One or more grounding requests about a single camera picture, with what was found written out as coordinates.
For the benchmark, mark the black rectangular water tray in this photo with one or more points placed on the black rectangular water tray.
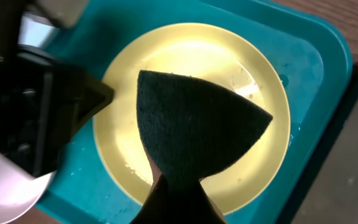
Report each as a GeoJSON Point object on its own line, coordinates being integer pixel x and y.
{"type": "Point", "coordinates": [327, 191]}

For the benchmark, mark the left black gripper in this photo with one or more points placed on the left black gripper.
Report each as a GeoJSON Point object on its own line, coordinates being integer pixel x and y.
{"type": "Point", "coordinates": [76, 97]}

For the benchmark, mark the green scrubbing sponge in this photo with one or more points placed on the green scrubbing sponge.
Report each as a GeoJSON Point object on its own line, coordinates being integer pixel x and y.
{"type": "Point", "coordinates": [192, 128]}

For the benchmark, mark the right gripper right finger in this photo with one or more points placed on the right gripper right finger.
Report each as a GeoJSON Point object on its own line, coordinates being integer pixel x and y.
{"type": "Point", "coordinates": [196, 207]}

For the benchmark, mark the yellow-green plate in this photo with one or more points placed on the yellow-green plate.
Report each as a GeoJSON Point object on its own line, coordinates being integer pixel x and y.
{"type": "Point", "coordinates": [216, 55]}

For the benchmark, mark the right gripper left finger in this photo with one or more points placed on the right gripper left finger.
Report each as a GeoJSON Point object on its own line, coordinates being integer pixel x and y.
{"type": "Point", "coordinates": [160, 207]}

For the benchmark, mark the pink white plate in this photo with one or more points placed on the pink white plate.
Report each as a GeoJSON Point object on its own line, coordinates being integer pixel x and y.
{"type": "Point", "coordinates": [19, 191]}

